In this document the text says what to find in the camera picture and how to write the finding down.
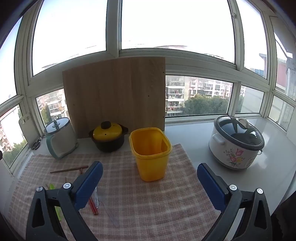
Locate green plastic utensil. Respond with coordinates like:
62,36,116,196
49,183,62,221

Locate red chopstick pair one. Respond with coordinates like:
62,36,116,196
89,198,98,215

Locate red chopstick horizontal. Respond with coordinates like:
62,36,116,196
50,165,89,174

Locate steel spoon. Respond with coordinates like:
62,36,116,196
94,187,99,209

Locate black scissors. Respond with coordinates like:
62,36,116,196
32,137,42,150

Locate white floral rice cooker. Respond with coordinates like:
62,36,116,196
209,115,265,170

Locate pink plaid cloth mat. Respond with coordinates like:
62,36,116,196
8,144,220,240

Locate white cutting board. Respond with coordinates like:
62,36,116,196
18,114,40,148

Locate black pot yellow lid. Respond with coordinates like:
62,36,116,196
88,121,128,153

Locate yellow plastic utensil container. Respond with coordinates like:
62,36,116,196
129,127,172,182

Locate wooden board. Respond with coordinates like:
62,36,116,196
62,57,166,138

